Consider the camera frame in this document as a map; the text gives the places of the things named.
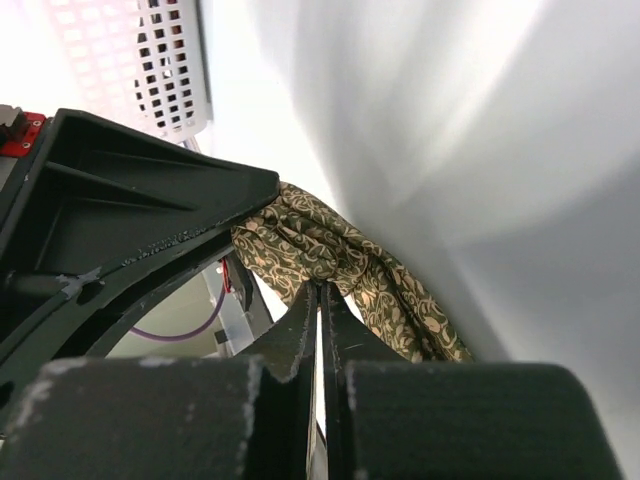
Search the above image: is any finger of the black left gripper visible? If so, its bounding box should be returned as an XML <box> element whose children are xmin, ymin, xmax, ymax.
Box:
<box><xmin>1</xmin><ymin>109</ymin><xmax>279</xmax><ymax>414</ymax></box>

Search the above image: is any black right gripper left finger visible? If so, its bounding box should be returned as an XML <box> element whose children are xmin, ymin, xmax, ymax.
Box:
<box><xmin>1</xmin><ymin>283</ymin><xmax>317</xmax><ymax>479</ymax></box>

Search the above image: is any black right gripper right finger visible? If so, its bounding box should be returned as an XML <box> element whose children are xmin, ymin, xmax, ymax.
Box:
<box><xmin>319</xmin><ymin>284</ymin><xmax>621</xmax><ymax>479</ymax></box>

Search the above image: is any olive gold patterned tie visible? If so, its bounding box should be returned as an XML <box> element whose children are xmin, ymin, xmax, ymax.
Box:
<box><xmin>231</xmin><ymin>182</ymin><xmax>473</xmax><ymax>363</ymax></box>

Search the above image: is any white perforated plastic basket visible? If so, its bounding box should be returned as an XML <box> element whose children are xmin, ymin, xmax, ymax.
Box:
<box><xmin>40</xmin><ymin>0</ymin><xmax>209</xmax><ymax>143</ymax></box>

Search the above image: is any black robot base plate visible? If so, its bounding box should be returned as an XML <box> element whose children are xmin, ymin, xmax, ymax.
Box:
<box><xmin>221</xmin><ymin>252</ymin><xmax>274</xmax><ymax>355</ymax></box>

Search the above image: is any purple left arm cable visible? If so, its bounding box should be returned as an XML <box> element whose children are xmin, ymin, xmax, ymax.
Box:
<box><xmin>129</xmin><ymin>294</ymin><xmax>226</xmax><ymax>344</ymax></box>

